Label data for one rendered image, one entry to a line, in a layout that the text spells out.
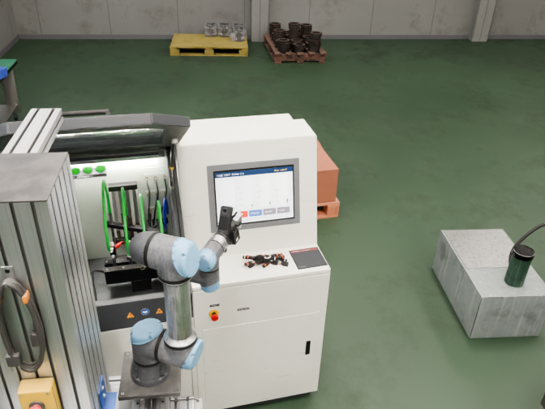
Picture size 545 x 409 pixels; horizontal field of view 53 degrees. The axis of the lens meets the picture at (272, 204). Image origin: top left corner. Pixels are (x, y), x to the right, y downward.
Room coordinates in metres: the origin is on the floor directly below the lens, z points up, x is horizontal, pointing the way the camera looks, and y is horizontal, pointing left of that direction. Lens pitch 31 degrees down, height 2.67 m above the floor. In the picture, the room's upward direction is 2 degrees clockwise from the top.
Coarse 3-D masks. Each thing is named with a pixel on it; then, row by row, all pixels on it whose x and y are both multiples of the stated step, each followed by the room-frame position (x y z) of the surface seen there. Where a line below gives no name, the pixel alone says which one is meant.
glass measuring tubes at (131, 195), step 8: (112, 184) 2.40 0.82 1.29; (120, 184) 2.41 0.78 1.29; (128, 184) 2.41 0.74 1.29; (136, 184) 2.42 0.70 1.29; (112, 192) 2.39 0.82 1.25; (120, 192) 2.40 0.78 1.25; (128, 192) 2.41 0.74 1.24; (136, 192) 2.44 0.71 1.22; (112, 200) 2.39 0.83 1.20; (120, 200) 2.40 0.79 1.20; (128, 200) 2.41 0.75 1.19; (136, 200) 2.42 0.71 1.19; (112, 208) 2.41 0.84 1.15; (120, 208) 2.40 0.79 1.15; (128, 208) 2.41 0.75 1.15; (136, 208) 2.42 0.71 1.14; (120, 216) 2.42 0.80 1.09; (128, 216) 2.41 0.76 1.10; (136, 216) 2.42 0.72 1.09; (136, 224) 2.42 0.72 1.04; (120, 232) 2.41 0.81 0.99; (136, 232) 2.44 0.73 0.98; (120, 240) 2.38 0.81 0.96
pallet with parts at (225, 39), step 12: (204, 24) 9.74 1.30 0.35; (216, 24) 9.76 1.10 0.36; (228, 24) 9.77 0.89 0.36; (240, 24) 9.89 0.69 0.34; (180, 36) 9.69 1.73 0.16; (192, 36) 9.72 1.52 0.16; (204, 36) 9.75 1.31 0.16; (216, 36) 9.75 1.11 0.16; (228, 36) 9.73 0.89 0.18; (240, 36) 9.46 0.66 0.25; (180, 48) 9.40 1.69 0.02; (192, 48) 9.43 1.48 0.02; (204, 48) 9.08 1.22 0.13; (216, 48) 9.09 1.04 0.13; (228, 48) 9.11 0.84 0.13; (240, 48) 9.13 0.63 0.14
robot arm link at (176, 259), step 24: (168, 240) 1.39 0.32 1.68; (144, 264) 1.36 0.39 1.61; (168, 264) 1.33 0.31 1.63; (192, 264) 1.36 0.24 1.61; (168, 288) 1.35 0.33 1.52; (168, 312) 1.36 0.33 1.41; (168, 336) 1.37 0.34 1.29; (192, 336) 1.37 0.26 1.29; (168, 360) 1.34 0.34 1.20; (192, 360) 1.32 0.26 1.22
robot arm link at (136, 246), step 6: (138, 234) 1.43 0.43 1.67; (144, 234) 1.42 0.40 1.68; (150, 234) 1.42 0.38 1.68; (132, 240) 1.41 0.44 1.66; (138, 240) 1.39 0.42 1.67; (144, 240) 1.39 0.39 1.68; (132, 246) 1.39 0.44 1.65; (138, 246) 1.38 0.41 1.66; (144, 246) 1.52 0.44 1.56; (132, 252) 1.38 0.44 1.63; (138, 252) 1.37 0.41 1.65; (132, 258) 1.39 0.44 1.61; (138, 258) 1.36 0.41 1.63
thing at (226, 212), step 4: (224, 208) 1.81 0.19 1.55; (228, 208) 1.81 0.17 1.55; (232, 208) 1.82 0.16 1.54; (220, 212) 1.81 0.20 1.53; (224, 212) 1.80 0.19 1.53; (228, 212) 1.80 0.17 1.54; (232, 212) 1.81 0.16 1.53; (220, 216) 1.80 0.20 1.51; (224, 216) 1.79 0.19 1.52; (228, 216) 1.79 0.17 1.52; (220, 220) 1.79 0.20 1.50; (224, 220) 1.78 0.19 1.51; (228, 220) 1.78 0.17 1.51; (220, 224) 1.78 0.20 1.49; (224, 224) 1.77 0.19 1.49; (228, 224) 1.77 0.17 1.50; (220, 228) 1.77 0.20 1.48; (224, 228) 1.77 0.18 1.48; (228, 228) 1.76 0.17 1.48; (220, 232) 1.76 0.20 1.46; (224, 232) 1.76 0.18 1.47; (228, 232) 1.76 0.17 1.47
